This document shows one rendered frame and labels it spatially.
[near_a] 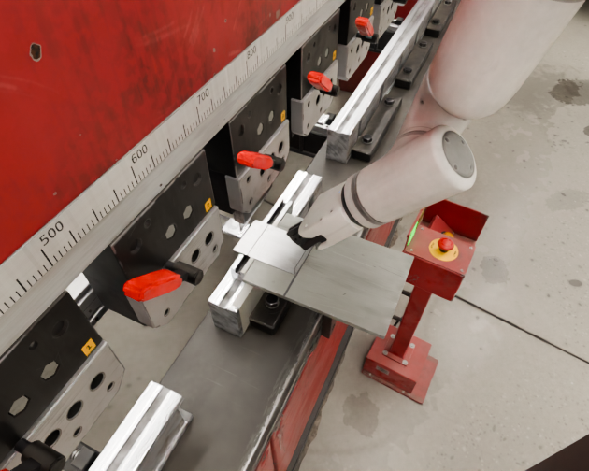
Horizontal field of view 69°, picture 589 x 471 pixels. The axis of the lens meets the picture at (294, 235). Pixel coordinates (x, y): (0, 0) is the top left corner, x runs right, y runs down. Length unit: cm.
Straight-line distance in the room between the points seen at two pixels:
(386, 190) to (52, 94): 38
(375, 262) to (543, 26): 50
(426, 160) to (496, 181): 215
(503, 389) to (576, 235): 98
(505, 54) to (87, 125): 34
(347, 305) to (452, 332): 125
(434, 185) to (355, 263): 31
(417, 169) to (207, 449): 55
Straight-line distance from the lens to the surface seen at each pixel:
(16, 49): 31
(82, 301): 87
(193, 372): 84
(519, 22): 42
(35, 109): 33
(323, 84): 67
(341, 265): 79
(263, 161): 53
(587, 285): 237
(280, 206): 90
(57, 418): 46
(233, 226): 85
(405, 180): 54
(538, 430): 191
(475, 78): 45
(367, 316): 74
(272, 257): 80
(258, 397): 81
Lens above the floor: 163
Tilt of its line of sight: 50 degrees down
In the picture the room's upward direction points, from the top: straight up
